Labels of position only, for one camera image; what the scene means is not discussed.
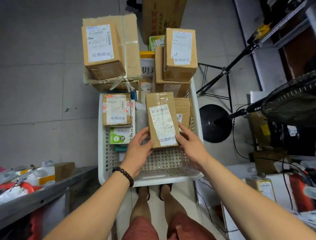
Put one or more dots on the white storage rack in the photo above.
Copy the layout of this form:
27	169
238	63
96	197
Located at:
259	61

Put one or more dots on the grey metal rack frame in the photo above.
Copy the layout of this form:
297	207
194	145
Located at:
49	190

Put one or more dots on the narrow box with long label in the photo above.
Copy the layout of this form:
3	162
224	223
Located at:
153	99

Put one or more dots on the yellow tape piece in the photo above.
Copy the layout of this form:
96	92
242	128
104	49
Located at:
147	55

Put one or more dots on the black machine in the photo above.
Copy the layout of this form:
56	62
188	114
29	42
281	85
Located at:
296	141

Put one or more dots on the squarish white-label cardboard box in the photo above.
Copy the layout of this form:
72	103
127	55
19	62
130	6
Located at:
160	74

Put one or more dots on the black tripod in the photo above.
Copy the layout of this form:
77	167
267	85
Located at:
224	71

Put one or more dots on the olive brown box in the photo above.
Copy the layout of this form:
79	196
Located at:
259	133

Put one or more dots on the black standing fan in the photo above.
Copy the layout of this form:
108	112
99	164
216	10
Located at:
214	123

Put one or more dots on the person's right hand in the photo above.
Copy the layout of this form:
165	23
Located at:
195	150

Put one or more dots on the person's right forearm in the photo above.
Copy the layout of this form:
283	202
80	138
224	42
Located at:
251	200

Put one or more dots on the taped brown parcel long label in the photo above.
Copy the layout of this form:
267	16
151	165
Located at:
145	86

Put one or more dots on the person's red trouser leg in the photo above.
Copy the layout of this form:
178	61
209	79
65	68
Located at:
140	230
190	230

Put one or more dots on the white paper sign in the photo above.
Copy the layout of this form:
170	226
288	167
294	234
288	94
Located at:
147	70

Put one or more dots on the small box with label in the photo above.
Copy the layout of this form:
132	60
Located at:
180	73

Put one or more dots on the person's left forearm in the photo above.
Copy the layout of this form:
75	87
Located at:
91	212

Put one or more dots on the small yellowish box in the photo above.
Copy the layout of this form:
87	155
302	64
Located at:
261	188

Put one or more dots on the black floor object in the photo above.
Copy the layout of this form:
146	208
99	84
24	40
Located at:
134	3

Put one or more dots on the small green and white box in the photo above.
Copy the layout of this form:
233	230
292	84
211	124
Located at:
155	43

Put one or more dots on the white plastic basket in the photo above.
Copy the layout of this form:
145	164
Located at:
160	180

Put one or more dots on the blue cardboard box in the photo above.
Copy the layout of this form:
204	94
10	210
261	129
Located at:
133	95

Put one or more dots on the tall printed floor carton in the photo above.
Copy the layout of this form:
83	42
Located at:
163	17

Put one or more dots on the person's left hand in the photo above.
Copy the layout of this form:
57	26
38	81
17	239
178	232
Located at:
137	155

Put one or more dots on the corrugated parcel yellow tape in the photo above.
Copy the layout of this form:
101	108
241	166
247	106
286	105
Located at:
184	106

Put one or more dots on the flat brown floor carton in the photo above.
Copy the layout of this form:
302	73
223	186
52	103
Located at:
266	160

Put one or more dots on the person's black shoe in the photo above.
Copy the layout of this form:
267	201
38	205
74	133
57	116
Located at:
148	194
160	194

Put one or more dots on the open brown cardboard box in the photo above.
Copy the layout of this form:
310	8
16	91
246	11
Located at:
64	171

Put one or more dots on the white flat board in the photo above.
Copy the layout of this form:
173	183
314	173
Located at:
232	222

